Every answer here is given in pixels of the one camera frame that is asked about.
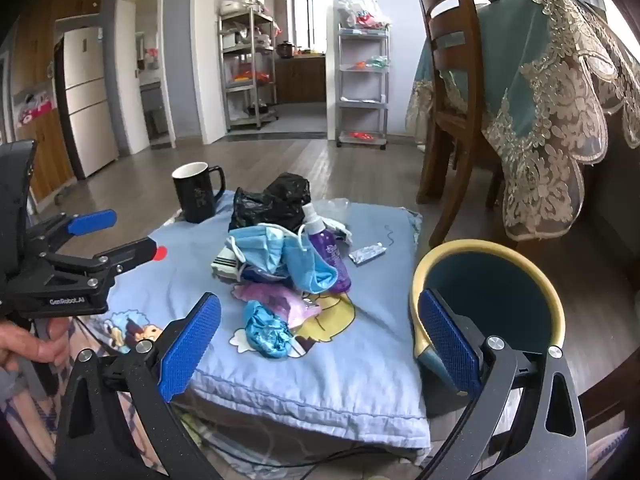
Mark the black mug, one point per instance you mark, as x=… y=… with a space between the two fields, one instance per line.
x=195 y=200

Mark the metal shelf rack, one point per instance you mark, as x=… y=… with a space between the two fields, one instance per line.
x=250 y=87

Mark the white refrigerator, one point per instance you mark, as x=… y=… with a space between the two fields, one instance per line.
x=85 y=100

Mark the white striped medicine box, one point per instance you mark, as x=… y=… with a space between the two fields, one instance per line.
x=225 y=266

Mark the plastic bags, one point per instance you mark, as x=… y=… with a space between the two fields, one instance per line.
x=367 y=10

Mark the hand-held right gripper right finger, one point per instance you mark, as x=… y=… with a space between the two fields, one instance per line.
x=450 y=347

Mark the wooden wall cabinet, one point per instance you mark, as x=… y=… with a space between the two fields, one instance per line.
x=35 y=35

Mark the clear plastic wrapper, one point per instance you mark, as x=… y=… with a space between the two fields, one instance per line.
x=335 y=206

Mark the white trolley cart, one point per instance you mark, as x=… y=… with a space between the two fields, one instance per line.
x=362 y=104

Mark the teal bin with yellow rim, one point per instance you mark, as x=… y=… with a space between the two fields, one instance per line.
x=500 y=280

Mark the person's left hand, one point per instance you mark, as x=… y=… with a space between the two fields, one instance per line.
x=30 y=345

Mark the blue cartoon printed cloth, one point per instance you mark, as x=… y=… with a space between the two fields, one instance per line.
x=350 y=340

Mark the black plastic bag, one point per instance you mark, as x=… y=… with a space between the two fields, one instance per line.
x=270 y=205

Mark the silver foil tube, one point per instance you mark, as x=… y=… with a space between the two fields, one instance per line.
x=367 y=254

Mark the grey bathroom cabinet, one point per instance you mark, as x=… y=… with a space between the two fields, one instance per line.
x=152 y=105

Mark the pink packet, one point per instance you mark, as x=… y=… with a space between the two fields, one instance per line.
x=275 y=302

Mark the person's pink striped pants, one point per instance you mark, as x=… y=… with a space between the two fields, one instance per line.
x=30 y=435

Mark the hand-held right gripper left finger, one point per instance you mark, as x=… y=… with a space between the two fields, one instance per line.
x=190 y=347

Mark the wooden kitchen cabinet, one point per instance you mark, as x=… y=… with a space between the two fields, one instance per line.
x=300 y=80

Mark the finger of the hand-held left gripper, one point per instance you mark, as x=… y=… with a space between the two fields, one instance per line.
x=92 y=221
x=135 y=252

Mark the purple spray bottle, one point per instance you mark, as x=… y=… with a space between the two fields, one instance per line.
x=327 y=255

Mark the brown cooking pot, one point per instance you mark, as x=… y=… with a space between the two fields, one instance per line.
x=287 y=51

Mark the blue plastic wrapper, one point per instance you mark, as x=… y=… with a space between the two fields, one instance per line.
x=265 y=332

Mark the kitchen window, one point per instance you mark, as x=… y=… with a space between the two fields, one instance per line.
x=306 y=20

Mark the dark wooden chair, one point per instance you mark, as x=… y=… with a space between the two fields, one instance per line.
x=445 y=125

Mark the blue face mask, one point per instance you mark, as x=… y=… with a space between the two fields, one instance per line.
x=310 y=270
x=262 y=250

